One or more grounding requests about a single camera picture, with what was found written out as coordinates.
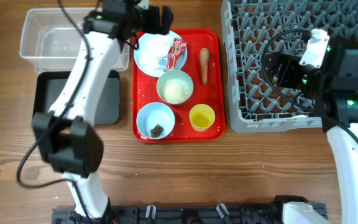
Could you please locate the white tissue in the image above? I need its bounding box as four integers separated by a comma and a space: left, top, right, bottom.
138, 34, 173, 70

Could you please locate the red snack wrapper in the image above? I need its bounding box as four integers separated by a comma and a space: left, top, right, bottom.
164, 38, 187, 72

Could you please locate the orange carrot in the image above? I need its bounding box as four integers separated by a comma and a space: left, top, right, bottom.
200, 48, 209, 85

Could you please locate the green bowl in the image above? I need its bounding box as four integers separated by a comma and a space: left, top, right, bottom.
157, 70, 194, 105

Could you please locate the white rice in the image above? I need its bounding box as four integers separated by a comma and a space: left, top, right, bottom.
162, 79, 190, 104

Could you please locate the light blue bowl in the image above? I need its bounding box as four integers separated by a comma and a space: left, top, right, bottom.
135, 102, 175, 140

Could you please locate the brown food chunk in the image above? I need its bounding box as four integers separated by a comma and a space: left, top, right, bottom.
150, 124, 163, 138

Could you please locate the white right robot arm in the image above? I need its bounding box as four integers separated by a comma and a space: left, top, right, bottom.
260, 29, 358, 223

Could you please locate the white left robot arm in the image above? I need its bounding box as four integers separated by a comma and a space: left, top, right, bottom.
29, 1, 173, 223

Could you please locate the grey dishwasher rack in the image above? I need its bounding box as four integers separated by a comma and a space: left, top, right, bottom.
221, 0, 358, 133

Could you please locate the black waste tray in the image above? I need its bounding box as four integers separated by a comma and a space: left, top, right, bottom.
33, 70, 120, 125

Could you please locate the light blue plate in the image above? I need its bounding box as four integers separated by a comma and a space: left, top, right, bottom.
134, 31, 188, 78

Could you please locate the red serving tray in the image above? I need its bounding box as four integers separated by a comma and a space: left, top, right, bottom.
132, 29, 226, 143

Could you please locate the yellow cup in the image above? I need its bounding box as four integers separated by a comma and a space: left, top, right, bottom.
189, 104, 216, 132

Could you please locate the clear plastic bin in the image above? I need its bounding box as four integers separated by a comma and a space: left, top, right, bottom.
19, 7, 131, 74

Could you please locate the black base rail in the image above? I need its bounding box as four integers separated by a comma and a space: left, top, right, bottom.
50, 203, 328, 224

